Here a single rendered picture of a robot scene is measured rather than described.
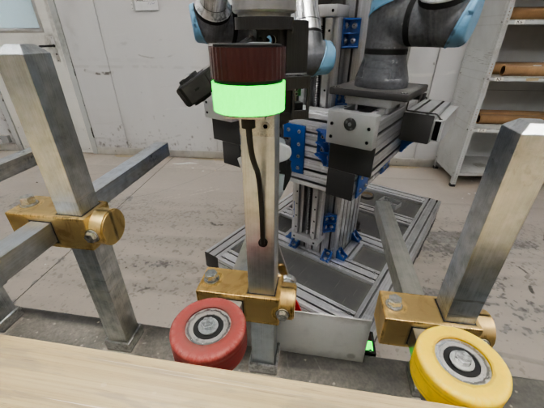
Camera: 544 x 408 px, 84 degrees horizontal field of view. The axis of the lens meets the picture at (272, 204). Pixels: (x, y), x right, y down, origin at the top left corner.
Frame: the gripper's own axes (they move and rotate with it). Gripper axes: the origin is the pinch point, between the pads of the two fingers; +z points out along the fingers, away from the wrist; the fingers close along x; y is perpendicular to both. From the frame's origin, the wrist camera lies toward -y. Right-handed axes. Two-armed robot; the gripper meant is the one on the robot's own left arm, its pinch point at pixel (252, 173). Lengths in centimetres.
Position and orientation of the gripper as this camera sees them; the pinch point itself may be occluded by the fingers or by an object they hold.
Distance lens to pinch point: 45.9
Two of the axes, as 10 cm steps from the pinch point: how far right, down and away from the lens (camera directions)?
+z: 0.0, 8.7, 4.9
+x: -1.9, -4.8, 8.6
